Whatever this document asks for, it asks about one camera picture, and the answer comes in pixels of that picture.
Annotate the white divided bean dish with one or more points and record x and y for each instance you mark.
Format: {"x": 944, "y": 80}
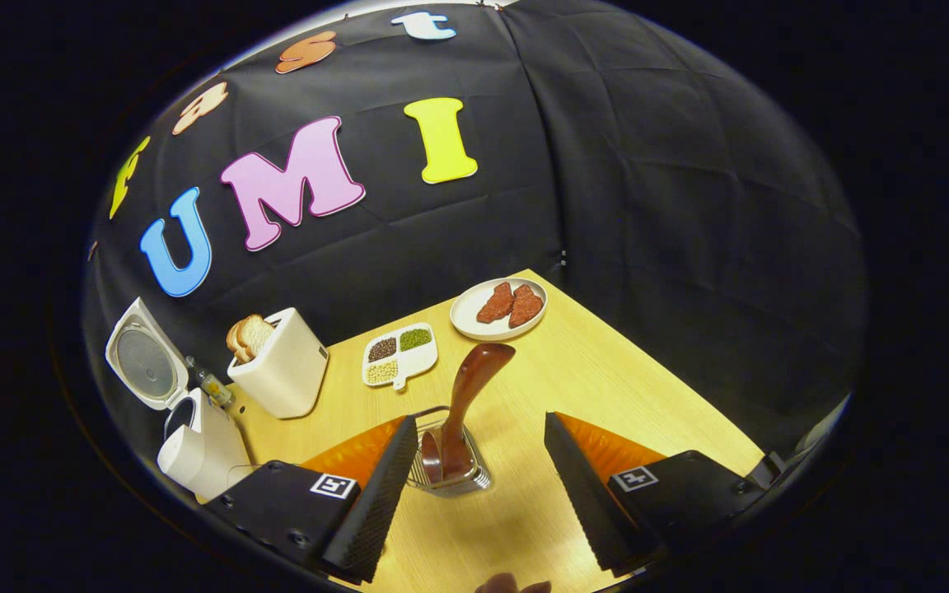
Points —
{"x": 399, "y": 356}

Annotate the toasted bread slice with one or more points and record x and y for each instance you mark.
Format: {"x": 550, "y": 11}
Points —
{"x": 232, "y": 339}
{"x": 256, "y": 333}

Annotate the red meat slice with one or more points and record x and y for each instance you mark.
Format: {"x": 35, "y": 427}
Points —
{"x": 526, "y": 306}
{"x": 495, "y": 303}

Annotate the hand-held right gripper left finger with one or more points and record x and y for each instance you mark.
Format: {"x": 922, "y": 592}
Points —
{"x": 371, "y": 502}

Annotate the white toaster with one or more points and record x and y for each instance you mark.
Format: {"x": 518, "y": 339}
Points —
{"x": 289, "y": 371}

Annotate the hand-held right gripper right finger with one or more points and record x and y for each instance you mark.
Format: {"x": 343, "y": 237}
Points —
{"x": 586, "y": 502}

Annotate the small glass bottle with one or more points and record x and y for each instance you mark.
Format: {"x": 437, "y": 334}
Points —
{"x": 212, "y": 385}

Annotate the round white plate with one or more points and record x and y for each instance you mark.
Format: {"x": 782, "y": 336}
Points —
{"x": 466, "y": 317}

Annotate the white rice cooker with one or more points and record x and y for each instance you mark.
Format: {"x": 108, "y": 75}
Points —
{"x": 194, "y": 453}

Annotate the brown wooden spoon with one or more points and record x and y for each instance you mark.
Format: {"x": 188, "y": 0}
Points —
{"x": 474, "y": 379}

